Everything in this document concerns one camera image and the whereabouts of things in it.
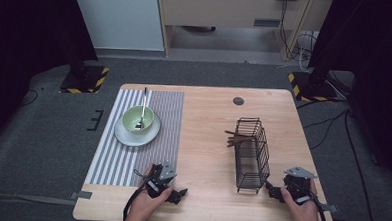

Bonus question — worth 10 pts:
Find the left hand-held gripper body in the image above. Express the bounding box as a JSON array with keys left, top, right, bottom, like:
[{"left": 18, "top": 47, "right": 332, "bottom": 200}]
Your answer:
[{"left": 145, "top": 159, "right": 178, "bottom": 201}]

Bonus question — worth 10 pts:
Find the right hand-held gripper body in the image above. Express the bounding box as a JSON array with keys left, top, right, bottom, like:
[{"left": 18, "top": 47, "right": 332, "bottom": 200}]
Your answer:
[{"left": 281, "top": 165, "right": 318, "bottom": 204}]

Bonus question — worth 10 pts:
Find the black wire basket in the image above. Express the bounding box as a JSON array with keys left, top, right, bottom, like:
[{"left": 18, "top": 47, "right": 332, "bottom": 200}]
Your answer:
[{"left": 232, "top": 116, "right": 274, "bottom": 196}]

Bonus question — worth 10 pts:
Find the person's left hand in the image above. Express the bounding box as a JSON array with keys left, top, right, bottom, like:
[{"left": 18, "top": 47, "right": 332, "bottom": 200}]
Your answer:
[{"left": 125, "top": 164, "right": 175, "bottom": 221}]

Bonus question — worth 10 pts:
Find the grey striped placemat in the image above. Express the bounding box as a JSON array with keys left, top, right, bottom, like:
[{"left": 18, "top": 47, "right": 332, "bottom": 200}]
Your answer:
[{"left": 84, "top": 87, "right": 185, "bottom": 190}]

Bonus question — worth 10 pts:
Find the grey tape piece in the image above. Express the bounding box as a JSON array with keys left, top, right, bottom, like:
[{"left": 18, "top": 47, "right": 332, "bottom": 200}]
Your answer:
[
  {"left": 319, "top": 203, "right": 340, "bottom": 214},
  {"left": 69, "top": 189, "right": 93, "bottom": 202}
]

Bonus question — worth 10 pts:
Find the white plate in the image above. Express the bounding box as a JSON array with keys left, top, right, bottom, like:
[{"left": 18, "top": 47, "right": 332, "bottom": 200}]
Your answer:
[{"left": 113, "top": 115, "right": 162, "bottom": 149}]

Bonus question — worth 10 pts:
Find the green bowl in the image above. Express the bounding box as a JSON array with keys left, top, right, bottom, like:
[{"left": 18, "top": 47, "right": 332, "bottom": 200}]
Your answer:
[{"left": 121, "top": 104, "right": 156, "bottom": 137}]

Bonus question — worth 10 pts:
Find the metal spoon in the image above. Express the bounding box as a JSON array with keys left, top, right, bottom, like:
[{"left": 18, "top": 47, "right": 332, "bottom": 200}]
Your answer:
[{"left": 134, "top": 86, "right": 149, "bottom": 131}]

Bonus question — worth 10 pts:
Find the black stand base striped edge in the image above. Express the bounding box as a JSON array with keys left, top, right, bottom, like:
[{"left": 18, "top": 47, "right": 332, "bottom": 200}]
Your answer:
[
  {"left": 59, "top": 64, "right": 110, "bottom": 96},
  {"left": 287, "top": 70, "right": 340, "bottom": 104}
]

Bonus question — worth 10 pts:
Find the dark curtain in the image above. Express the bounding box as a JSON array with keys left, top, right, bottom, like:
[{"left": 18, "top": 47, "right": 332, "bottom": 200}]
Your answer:
[
  {"left": 0, "top": 0, "right": 102, "bottom": 157},
  {"left": 302, "top": 0, "right": 392, "bottom": 188}
]

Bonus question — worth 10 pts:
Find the white cabinet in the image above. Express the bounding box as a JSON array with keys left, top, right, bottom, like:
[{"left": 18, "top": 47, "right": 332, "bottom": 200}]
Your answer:
[{"left": 69, "top": 0, "right": 167, "bottom": 52}]

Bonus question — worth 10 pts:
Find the grey label on desk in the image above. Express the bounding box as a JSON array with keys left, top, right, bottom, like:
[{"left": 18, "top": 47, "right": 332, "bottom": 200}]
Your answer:
[{"left": 253, "top": 17, "right": 282, "bottom": 28}]

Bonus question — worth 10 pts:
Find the light wooden desk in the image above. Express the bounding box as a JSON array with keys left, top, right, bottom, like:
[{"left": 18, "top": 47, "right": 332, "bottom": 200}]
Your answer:
[{"left": 152, "top": 0, "right": 335, "bottom": 64}]

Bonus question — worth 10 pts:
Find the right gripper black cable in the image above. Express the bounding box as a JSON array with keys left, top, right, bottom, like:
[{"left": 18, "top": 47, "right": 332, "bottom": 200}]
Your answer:
[{"left": 308, "top": 192, "right": 331, "bottom": 221}]

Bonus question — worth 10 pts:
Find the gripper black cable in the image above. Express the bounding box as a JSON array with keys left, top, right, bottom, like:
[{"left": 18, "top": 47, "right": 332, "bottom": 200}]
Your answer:
[
  {"left": 122, "top": 167, "right": 149, "bottom": 221},
  {"left": 308, "top": 192, "right": 331, "bottom": 221}
]

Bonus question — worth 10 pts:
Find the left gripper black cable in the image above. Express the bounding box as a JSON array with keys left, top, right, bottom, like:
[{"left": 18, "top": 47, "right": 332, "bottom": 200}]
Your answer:
[{"left": 122, "top": 167, "right": 149, "bottom": 221}]

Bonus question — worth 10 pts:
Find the black floor cable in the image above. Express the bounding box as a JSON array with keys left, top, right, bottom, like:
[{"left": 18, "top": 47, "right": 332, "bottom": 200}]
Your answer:
[
  {"left": 292, "top": 98, "right": 392, "bottom": 221},
  {"left": 18, "top": 88, "right": 39, "bottom": 109}
]

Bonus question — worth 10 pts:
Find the bundle of hanging cables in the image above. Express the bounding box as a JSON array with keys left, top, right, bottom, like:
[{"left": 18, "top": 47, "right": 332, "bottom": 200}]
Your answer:
[{"left": 277, "top": 0, "right": 321, "bottom": 74}]

